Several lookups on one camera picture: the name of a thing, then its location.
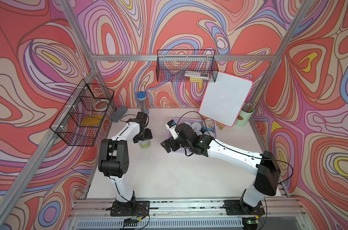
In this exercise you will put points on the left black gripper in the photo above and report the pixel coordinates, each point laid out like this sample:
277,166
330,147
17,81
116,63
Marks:
148,134

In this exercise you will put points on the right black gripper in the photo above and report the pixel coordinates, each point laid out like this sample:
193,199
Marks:
171,141

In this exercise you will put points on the small can green label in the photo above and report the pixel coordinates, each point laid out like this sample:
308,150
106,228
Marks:
144,144

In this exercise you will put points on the small can yellow label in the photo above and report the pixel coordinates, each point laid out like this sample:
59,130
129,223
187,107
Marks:
199,133

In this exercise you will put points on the purple plastic basket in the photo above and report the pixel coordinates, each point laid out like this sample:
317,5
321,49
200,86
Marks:
185,131

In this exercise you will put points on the small can white plastic lid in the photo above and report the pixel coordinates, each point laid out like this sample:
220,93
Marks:
209,133

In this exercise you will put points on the blue Progresso soup can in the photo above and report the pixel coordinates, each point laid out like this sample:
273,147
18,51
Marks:
208,125

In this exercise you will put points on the small can orange label front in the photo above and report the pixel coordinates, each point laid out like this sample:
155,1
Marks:
196,126

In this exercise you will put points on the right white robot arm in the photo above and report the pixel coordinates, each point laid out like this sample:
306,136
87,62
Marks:
263,166

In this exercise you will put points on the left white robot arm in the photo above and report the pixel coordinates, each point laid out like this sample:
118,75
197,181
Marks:
114,161

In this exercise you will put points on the yellow item in left basket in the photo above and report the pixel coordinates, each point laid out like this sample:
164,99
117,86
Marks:
91,121

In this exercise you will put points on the markers in back basket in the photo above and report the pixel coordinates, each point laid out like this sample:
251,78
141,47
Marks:
195,76

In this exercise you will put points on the grey eraser block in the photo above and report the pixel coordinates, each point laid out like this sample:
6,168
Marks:
118,114

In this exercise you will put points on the wooden board stand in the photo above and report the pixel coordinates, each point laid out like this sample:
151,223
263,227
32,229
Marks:
221,126

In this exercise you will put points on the clear tube blue cap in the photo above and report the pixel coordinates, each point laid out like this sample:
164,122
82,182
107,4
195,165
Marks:
142,102

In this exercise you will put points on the green pen cup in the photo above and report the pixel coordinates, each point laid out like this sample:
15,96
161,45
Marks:
245,113

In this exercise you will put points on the white board pink frame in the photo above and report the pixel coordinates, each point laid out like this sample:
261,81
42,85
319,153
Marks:
224,98

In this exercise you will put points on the black wire basket left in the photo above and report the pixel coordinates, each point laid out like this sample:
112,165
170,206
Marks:
86,100

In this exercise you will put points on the black wire basket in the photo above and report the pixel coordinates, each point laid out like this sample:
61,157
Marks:
173,63
86,100

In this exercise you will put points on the black wire basket back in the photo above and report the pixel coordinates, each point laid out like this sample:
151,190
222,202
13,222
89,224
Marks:
173,63

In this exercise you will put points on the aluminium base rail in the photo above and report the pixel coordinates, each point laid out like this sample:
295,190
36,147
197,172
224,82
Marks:
279,213

